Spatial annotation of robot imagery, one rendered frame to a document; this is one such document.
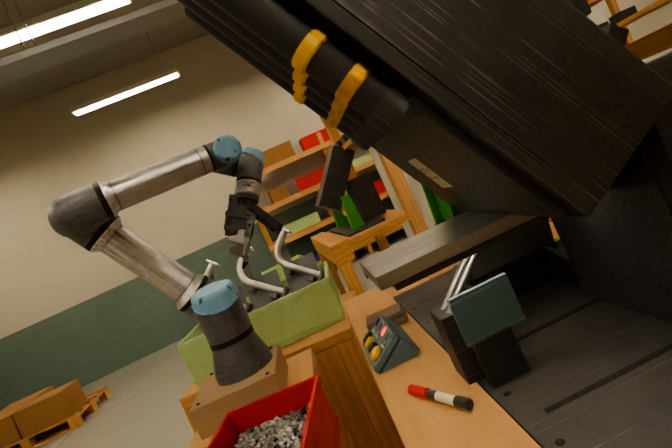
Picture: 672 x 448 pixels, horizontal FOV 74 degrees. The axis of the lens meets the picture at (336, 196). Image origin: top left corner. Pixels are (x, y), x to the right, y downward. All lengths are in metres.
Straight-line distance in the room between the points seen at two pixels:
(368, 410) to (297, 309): 0.43
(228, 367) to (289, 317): 0.59
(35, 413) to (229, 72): 5.58
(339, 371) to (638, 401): 1.18
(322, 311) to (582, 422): 1.23
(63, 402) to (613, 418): 5.94
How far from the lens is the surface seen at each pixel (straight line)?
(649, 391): 0.65
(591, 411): 0.64
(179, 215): 8.03
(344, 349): 1.64
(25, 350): 9.03
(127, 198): 1.19
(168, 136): 8.19
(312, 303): 1.73
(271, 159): 7.43
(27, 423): 6.49
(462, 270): 0.75
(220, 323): 1.18
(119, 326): 8.45
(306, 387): 0.99
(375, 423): 1.76
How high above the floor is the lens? 1.26
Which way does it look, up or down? 1 degrees down
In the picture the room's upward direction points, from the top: 24 degrees counter-clockwise
